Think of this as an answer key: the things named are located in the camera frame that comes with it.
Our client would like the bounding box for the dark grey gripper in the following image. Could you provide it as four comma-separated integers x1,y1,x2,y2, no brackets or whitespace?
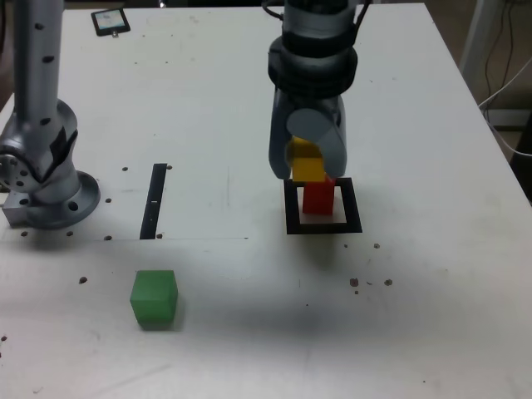
268,89,348,180

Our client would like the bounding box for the yellow cube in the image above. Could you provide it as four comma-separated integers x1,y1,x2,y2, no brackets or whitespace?
286,135,326,183

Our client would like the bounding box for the red cube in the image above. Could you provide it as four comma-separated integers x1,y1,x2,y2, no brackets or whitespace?
302,176,337,216

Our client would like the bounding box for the green cube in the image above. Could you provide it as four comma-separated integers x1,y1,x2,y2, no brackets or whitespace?
129,269,180,332

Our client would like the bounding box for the black tape square outline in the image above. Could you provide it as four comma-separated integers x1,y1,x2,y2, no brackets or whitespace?
283,177,363,236

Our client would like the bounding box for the black tape strip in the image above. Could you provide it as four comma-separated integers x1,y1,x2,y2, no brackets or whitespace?
139,163,168,241

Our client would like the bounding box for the black phone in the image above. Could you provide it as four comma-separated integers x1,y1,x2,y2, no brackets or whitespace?
91,8,131,37

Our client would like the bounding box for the white cable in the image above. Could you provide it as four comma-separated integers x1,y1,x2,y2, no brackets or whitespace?
480,49,532,158

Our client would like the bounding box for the white frame leg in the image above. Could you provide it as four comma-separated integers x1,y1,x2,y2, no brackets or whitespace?
459,0,506,91

